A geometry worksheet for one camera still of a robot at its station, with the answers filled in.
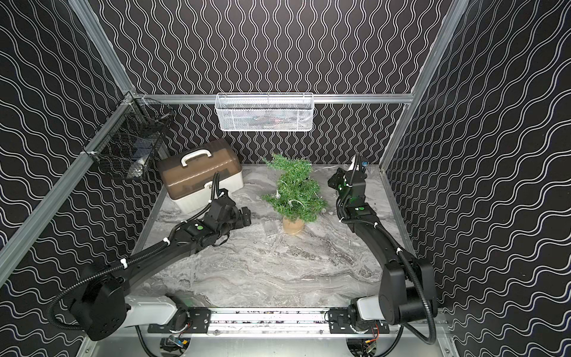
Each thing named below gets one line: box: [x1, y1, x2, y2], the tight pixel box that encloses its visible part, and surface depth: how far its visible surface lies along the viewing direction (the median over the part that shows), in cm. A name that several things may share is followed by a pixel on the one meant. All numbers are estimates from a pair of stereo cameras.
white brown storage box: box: [156, 138, 244, 215], surface depth 97 cm
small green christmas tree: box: [260, 153, 329, 236], surface depth 76 cm
